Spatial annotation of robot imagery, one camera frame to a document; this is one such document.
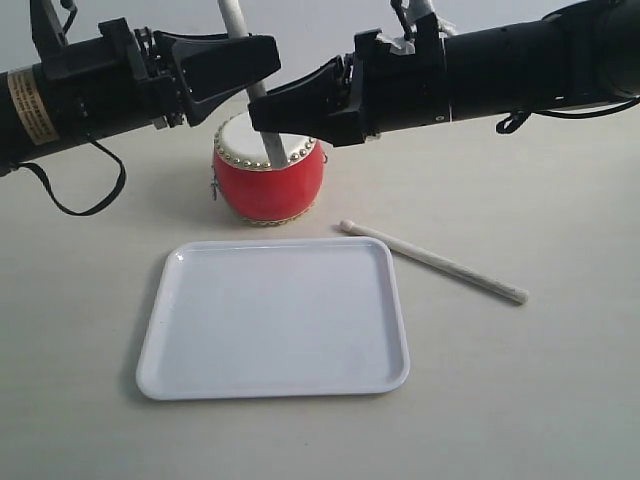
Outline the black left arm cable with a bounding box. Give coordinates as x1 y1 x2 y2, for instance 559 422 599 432
17 139 127 217

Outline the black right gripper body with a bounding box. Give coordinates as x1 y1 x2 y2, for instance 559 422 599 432
339 11 452 139

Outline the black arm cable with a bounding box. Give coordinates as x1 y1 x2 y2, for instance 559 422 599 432
494 97 640 136
17 139 127 217

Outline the wooden drumstick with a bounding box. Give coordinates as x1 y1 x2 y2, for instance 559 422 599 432
339 219 529 305
217 0 289 170

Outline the white rectangular tray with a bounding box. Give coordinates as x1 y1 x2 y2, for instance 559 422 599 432
136 237 411 401

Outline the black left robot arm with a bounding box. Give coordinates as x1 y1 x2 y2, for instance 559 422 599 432
1 1 281 174

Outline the small red drum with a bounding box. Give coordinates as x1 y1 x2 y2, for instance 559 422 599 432
211 112 327 225

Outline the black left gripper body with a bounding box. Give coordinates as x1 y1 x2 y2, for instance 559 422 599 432
29 1 187 150

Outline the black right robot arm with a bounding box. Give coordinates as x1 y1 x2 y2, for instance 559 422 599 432
248 1 639 147

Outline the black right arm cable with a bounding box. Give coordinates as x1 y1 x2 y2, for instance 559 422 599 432
494 97 640 136

